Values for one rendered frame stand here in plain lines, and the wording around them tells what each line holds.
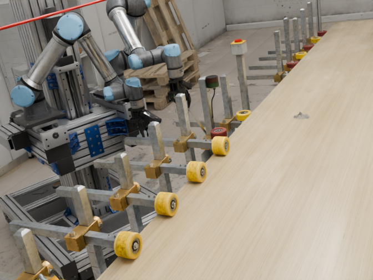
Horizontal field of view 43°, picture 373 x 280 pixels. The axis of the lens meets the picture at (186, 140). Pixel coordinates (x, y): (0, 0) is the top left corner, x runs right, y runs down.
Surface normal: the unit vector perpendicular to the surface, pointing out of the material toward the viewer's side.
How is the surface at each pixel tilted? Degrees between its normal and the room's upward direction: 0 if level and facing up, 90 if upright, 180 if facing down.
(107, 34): 90
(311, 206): 0
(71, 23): 86
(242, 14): 90
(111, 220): 0
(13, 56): 90
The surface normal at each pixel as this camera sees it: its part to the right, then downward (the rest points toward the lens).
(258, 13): -0.40, 0.40
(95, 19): 0.91, 0.01
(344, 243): -0.16, -0.92
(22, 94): 0.00, 0.45
